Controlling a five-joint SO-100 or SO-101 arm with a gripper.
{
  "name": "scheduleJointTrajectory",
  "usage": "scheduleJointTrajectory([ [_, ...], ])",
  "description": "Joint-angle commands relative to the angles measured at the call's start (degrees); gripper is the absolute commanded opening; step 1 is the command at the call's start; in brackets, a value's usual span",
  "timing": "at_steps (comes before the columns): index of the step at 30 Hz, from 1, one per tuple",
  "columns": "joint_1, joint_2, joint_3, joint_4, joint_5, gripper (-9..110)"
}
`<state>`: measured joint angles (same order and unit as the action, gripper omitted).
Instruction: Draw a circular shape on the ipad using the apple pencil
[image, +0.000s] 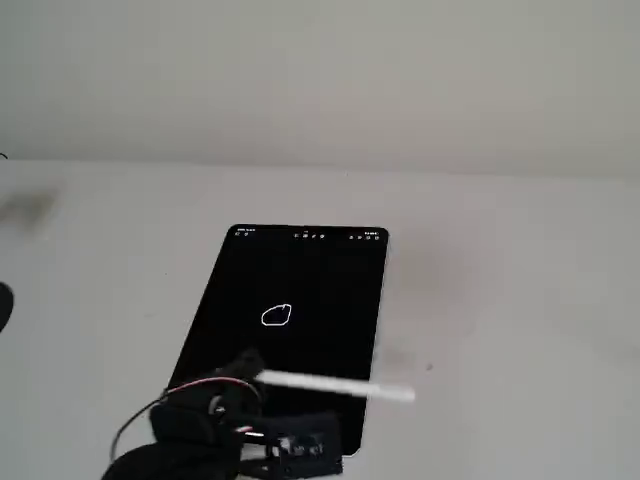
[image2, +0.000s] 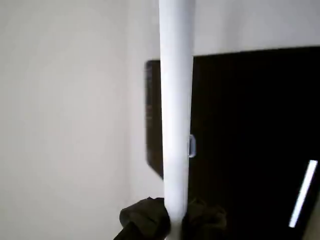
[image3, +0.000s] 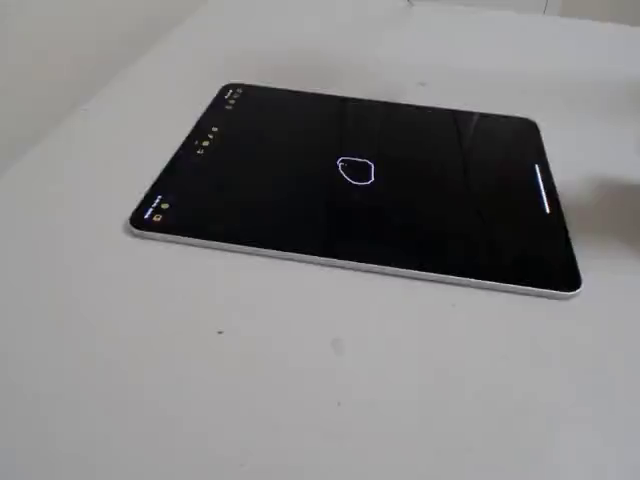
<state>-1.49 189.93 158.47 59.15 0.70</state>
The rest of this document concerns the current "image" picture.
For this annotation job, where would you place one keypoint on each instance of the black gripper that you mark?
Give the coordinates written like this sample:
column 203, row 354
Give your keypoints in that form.
column 239, row 370

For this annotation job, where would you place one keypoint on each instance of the white stylus pencil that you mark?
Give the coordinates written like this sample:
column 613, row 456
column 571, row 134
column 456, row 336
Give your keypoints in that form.
column 340, row 386

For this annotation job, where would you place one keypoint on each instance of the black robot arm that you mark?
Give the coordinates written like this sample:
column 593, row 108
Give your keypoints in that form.
column 165, row 462

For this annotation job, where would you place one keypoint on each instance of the black screen tablet silver edge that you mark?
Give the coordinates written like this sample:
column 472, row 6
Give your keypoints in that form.
column 300, row 280

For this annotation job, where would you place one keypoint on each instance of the black round object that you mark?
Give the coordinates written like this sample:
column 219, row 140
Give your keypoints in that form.
column 5, row 307

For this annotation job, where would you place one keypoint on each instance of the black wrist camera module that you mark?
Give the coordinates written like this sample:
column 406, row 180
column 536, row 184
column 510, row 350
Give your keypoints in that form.
column 295, row 445

